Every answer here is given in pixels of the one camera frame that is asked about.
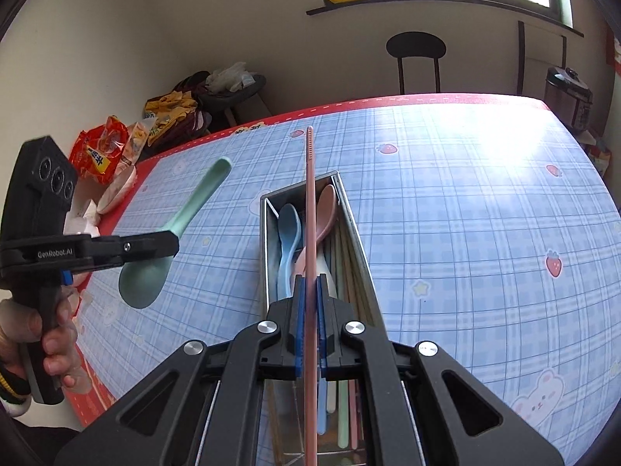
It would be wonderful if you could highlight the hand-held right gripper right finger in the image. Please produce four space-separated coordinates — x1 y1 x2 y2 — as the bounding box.
315 274 566 466

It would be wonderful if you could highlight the green spoon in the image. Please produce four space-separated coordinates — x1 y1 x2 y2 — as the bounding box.
118 156 232 309

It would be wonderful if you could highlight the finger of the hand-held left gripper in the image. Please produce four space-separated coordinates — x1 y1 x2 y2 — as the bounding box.
90 230 179 269

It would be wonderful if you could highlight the blue spoon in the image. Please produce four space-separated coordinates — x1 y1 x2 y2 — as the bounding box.
276 203 304 302

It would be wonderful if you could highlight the red printed cloth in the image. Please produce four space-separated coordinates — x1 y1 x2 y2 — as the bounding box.
606 29 621 78

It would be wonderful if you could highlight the printed shopping bag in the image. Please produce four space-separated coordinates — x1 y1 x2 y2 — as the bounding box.
579 129 613 176

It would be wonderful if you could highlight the dark stool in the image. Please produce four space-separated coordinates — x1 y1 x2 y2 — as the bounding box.
199 74 267 127

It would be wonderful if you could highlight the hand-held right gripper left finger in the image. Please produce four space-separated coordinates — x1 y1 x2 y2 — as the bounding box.
51 274 306 466

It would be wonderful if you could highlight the black pressure cooker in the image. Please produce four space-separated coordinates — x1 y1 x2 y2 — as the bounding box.
543 65 593 132

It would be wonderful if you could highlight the dark red garment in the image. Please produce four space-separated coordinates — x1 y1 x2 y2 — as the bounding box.
172 72 214 137

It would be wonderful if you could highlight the blue chopstick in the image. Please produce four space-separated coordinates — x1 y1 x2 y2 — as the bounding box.
317 381 328 435

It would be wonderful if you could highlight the yellow packets pile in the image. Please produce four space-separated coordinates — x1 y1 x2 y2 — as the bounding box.
146 92 199 146

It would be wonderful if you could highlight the red snack bag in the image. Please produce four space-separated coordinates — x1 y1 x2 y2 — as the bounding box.
69 115 129 185

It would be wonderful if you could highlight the pink spoon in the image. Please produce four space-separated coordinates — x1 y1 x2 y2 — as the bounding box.
295 183 338 277

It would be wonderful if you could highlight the white plastic bag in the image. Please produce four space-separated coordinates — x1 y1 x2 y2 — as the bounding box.
206 62 257 93

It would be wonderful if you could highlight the person's left hand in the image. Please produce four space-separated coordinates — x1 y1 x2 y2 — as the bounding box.
0 295 81 391

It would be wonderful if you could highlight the metal utensil tray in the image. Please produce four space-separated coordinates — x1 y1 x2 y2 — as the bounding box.
259 171 384 466

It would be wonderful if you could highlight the black round chair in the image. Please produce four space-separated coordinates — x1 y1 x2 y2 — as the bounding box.
385 31 447 95

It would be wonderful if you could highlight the beige snack packet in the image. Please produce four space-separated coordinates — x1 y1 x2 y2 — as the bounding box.
121 121 151 166

